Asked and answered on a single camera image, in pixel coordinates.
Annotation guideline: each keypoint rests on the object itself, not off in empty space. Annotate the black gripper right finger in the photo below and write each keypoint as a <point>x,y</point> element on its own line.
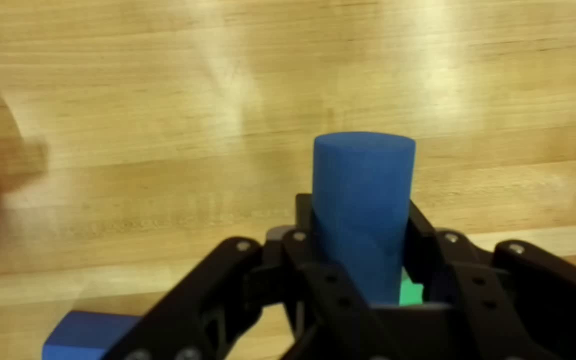
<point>517,300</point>

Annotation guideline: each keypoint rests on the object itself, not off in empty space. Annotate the blue square block with hole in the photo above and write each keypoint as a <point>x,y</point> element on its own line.
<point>86,335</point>

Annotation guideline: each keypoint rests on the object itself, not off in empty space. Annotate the green foam block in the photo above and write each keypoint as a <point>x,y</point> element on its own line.
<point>410,292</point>

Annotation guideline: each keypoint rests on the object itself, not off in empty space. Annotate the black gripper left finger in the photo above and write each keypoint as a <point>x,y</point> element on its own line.
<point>229,290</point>

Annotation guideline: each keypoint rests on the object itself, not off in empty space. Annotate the blue cylinder foam toy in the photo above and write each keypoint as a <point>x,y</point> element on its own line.
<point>360,193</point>

